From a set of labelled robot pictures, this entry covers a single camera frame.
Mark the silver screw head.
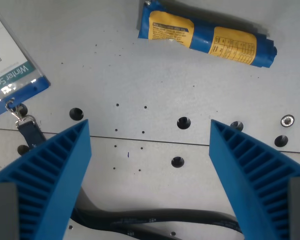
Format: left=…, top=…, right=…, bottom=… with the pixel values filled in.
left=280, top=114, right=296, bottom=128

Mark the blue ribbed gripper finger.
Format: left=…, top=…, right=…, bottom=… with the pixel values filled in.
left=208, top=119, right=300, bottom=240
left=0, top=118, right=93, bottom=240

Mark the white name badge card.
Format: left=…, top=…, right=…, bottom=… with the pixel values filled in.
left=0, top=14, right=52, bottom=121

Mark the blue yellow rolled wrapper pack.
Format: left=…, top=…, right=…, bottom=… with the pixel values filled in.
left=137, top=0, right=278, bottom=69

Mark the silver lanyard clip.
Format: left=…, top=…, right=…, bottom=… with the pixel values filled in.
left=4, top=97, right=36, bottom=129

